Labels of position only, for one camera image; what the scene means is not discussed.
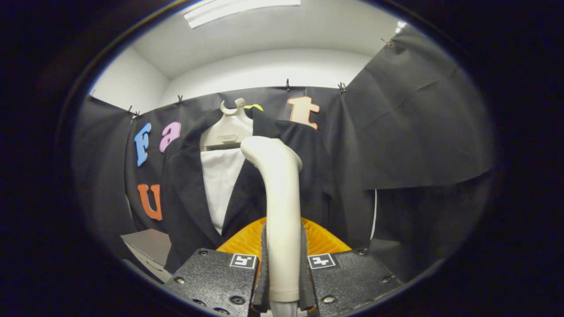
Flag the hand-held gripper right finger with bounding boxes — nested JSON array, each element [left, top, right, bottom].
[[301, 216, 404, 317]]

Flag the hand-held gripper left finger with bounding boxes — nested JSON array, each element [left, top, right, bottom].
[[162, 217, 270, 317]]

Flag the white garment steamer handle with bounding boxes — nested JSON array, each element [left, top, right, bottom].
[[241, 136, 304, 303]]

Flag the white shirt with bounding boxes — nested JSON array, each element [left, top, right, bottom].
[[200, 147, 247, 236]]

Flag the black blazer jacket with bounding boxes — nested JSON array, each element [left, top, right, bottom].
[[160, 108, 353, 273]]

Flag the white clothes hanger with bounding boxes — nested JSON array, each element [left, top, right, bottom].
[[199, 98, 254, 151]]

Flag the white vertical pole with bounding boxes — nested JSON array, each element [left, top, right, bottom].
[[370, 189, 378, 240]]

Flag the grey cabinet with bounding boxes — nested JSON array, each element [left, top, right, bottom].
[[120, 228, 172, 282]]

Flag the black backdrop cloth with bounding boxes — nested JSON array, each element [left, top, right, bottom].
[[73, 24, 495, 282]]

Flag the row of small backdrop clips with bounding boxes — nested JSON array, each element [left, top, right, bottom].
[[88, 37, 393, 119]]

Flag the long ceiling light panel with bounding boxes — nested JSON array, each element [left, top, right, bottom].
[[184, 0, 301, 29]]

